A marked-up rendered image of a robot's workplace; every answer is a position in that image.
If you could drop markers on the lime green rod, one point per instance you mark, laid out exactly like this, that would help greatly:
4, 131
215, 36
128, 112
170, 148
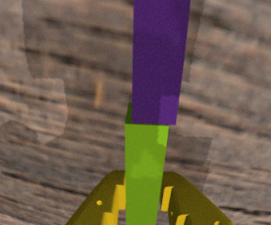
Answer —
145, 147

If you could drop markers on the purple rod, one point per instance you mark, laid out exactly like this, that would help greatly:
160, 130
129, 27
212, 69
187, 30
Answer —
160, 30

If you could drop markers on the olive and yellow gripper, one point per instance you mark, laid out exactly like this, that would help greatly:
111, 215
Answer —
186, 205

